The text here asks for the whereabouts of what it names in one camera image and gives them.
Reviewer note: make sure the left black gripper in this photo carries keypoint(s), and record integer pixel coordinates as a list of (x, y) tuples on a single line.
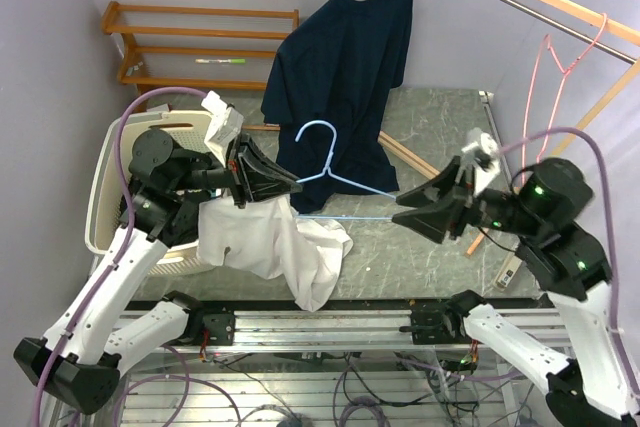
[(242, 154)]

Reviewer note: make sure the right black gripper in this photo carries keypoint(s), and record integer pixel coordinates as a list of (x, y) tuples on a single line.
[(450, 215)]

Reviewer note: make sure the white t shirt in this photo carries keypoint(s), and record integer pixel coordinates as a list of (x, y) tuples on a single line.
[(269, 239)]

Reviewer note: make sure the light blue wire hanger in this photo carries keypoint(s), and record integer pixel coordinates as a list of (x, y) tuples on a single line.
[(307, 207)]

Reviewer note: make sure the navy blue t shirt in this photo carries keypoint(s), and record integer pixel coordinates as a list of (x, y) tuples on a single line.
[(339, 65)]

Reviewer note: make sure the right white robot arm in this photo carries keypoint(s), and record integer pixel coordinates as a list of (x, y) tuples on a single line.
[(570, 266)]

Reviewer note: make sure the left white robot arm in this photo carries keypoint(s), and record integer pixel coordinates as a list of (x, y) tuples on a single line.
[(82, 357)]

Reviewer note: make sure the green marker pen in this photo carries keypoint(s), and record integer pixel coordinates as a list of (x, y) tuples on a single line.
[(229, 61)]

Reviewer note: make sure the cream plastic laundry basket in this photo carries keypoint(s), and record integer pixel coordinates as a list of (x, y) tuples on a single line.
[(188, 128)]

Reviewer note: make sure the brown wooden shoe rack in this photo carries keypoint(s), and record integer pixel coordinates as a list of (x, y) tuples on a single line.
[(161, 43)]

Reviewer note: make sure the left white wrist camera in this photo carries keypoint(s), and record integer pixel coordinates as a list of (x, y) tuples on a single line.
[(225, 121)]

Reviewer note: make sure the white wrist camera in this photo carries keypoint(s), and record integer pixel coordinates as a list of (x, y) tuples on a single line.
[(479, 161), (225, 121)]

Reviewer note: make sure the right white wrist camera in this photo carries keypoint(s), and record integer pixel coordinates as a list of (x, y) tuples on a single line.
[(479, 161)]

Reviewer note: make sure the aluminium mounting rail frame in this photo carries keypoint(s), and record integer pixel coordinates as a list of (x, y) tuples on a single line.
[(285, 330)]

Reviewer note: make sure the pink wire hanger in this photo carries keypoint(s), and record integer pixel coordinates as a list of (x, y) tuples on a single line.
[(549, 78)]

